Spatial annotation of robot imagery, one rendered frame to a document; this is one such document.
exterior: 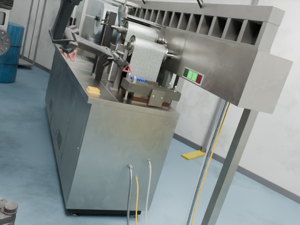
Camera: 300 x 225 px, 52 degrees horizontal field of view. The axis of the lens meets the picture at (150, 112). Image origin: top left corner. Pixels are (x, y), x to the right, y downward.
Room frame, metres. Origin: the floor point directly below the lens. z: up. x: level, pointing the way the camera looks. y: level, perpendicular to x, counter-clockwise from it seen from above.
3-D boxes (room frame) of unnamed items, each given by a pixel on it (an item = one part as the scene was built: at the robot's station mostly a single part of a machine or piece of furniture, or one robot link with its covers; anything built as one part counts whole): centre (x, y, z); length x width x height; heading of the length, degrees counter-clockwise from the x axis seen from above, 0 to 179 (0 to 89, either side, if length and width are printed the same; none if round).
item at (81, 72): (3.12, 0.64, 0.88); 2.52 x 0.66 x 0.04; 26
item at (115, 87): (2.27, 0.31, 1.05); 0.06 x 0.05 x 0.31; 116
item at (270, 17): (3.00, 0.21, 1.55); 3.08 x 0.08 x 0.23; 26
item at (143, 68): (2.25, 0.13, 1.11); 0.23 x 0.01 x 0.18; 116
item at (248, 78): (3.03, 0.14, 1.29); 3.10 x 0.28 x 0.30; 26
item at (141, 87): (2.16, 0.04, 1.00); 0.40 x 0.16 x 0.06; 116
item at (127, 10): (2.95, 0.48, 1.50); 0.14 x 0.14 x 0.06
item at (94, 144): (3.12, 0.62, 0.43); 2.52 x 0.64 x 0.86; 26
